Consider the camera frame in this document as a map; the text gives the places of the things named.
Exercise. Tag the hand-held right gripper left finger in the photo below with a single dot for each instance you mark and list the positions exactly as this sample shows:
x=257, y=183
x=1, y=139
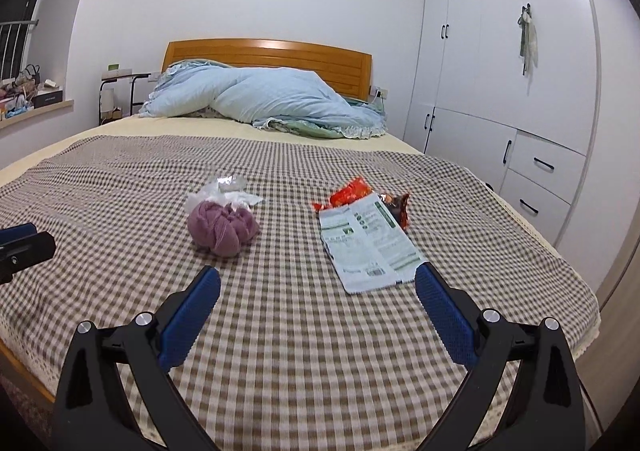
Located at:
x=192, y=316

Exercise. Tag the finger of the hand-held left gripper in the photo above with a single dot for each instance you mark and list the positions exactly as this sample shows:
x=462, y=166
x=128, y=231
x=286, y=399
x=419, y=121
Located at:
x=30, y=251
x=17, y=233

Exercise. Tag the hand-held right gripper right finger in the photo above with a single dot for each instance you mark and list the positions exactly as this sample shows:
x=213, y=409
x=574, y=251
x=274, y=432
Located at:
x=445, y=318

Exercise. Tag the purple cloth ball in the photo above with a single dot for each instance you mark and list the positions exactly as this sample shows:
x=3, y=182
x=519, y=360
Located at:
x=220, y=231

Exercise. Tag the white packet with green print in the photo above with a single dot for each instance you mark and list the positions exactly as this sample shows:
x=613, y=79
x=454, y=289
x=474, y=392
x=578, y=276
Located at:
x=370, y=251

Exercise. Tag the white plastic wrap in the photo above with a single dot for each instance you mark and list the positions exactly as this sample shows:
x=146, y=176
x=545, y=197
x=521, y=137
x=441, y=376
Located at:
x=200, y=196

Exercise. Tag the brown checked blanket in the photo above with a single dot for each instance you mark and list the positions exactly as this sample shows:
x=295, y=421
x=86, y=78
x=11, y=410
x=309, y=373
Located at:
x=125, y=191

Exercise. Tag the dark red snack wrapper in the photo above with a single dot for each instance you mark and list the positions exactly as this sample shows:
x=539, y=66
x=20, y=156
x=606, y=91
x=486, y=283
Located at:
x=397, y=211

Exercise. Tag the black rectangular box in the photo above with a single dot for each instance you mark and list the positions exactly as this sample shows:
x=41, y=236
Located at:
x=48, y=98

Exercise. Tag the small clear plastic wrap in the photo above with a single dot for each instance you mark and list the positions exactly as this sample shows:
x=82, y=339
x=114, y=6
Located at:
x=230, y=182

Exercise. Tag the pile of assorted small items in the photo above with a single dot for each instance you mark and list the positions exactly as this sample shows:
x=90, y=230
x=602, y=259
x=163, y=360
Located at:
x=20, y=86

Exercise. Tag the orange snack bag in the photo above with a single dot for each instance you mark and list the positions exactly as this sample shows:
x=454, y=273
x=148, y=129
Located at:
x=345, y=191

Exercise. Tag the cream bed sheet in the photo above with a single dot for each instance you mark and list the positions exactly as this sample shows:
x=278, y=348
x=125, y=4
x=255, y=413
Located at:
x=165, y=126

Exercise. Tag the black-framed bedside table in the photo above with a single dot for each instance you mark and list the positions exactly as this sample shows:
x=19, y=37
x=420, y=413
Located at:
x=120, y=77

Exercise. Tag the metal railing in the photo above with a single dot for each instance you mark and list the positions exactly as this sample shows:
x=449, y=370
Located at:
x=20, y=23

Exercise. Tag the light blue duvet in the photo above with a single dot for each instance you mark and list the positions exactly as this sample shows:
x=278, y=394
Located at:
x=280, y=96

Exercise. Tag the white wardrobe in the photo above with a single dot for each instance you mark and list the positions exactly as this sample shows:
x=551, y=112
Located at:
x=475, y=56

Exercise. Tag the wooden bed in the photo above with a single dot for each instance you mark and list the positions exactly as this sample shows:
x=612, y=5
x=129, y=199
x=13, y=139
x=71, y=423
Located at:
x=280, y=53

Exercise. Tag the pale hanging ornament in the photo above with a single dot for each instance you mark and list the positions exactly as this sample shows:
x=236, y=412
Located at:
x=529, y=38

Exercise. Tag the wall socket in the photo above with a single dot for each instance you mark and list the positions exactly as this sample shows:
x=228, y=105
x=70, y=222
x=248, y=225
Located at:
x=380, y=92

